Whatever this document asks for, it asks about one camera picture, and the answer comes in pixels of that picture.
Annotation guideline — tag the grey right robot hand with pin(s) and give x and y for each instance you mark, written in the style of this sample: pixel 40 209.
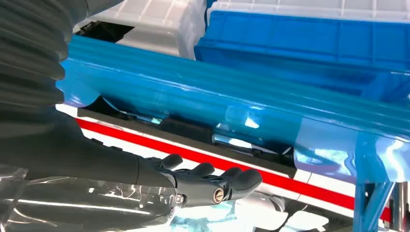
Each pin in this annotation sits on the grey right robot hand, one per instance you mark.
pixel 80 160

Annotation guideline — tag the blue metal shelf rack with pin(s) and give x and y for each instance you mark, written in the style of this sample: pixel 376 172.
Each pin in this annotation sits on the blue metal shelf rack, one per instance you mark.
pixel 192 83

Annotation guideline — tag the large white plastic bin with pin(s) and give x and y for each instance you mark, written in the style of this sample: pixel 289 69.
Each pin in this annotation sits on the large white plastic bin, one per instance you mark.
pixel 153 38

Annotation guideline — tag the blue plastic bin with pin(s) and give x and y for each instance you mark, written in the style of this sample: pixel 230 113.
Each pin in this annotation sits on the blue plastic bin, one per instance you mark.
pixel 288 38

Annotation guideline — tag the white car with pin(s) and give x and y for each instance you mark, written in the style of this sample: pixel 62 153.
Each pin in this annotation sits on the white car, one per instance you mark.
pixel 330 187

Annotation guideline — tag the white plastic crate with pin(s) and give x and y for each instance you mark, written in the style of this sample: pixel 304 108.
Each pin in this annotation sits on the white plastic crate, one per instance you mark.
pixel 288 8

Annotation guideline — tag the chrome stanchion post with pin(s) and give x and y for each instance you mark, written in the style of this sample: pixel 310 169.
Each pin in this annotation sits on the chrome stanchion post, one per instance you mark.
pixel 402 208

